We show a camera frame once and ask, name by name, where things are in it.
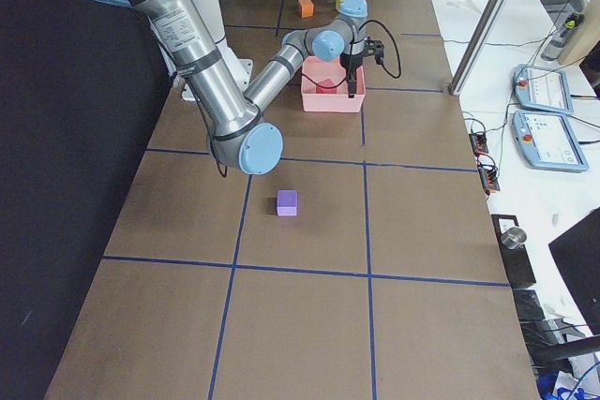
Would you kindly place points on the lower teach pendant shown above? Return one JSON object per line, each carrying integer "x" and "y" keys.
{"x": 547, "y": 142}

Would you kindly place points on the upper orange connector strip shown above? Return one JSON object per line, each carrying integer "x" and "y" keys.
{"x": 479, "y": 143}

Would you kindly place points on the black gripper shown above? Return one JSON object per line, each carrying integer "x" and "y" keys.
{"x": 351, "y": 62}

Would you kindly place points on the upper teach pendant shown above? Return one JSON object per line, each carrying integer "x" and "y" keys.
{"x": 542, "y": 89}

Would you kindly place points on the silver metal cylinder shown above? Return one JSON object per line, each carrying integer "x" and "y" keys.
{"x": 513, "y": 238}

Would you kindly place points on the aluminium frame post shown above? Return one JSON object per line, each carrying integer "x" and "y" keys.
{"x": 476, "y": 45}

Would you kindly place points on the black monitor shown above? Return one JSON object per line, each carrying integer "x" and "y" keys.
{"x": 576, "y": 255}

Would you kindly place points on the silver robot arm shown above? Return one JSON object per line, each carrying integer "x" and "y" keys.
{"x": 237, "y": 134}

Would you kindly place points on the lower orange connector strip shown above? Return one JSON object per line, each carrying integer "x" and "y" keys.
{"x": 488, "y": 174}

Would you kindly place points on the white pedestal column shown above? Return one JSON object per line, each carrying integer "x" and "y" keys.
{"x": 240, "y": 69}

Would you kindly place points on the orange foam block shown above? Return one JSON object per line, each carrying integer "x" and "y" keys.
{"x": 305, "y": 8}

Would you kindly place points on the pink plastic bin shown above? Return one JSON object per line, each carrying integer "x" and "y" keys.
{"x": 314, "y": 70}

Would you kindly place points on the red foam block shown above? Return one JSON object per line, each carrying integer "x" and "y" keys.
{"x": 326, "y": 87}

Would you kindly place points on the black box under cylinder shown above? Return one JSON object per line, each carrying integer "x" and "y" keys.
{"x": 516, "y": 261}

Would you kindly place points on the teach pendant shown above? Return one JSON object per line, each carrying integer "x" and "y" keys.
{"x": 542, "y": 89}
{"x": 547, "y": 142}

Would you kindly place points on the purple foam block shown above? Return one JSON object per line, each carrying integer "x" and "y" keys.
{"x": 287, "y": 203}

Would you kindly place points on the orange connector strip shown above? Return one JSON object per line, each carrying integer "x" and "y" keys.
{"x": 479, "y": 143}
{"x": 488, "y": 174}

